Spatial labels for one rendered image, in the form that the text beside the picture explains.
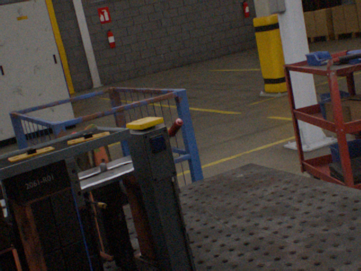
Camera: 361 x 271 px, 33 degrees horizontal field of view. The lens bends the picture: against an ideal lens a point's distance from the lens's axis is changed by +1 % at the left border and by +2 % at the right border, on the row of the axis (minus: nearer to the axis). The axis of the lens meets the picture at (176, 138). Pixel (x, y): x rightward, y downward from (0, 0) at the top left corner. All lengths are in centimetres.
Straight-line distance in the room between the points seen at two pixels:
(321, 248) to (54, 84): 808
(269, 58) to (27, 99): 365
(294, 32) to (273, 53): 315
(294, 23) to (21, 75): 512
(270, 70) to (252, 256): 698
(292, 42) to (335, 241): 375
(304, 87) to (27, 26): 517
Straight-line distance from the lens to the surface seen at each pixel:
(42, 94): 943
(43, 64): 944
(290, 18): 529
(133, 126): 126
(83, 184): 153
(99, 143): 115
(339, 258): 158
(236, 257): 167
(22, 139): 429
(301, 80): 535
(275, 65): 846
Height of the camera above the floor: 136
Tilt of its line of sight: 11 degrees down
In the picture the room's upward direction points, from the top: 12 degrees counter-clockwise
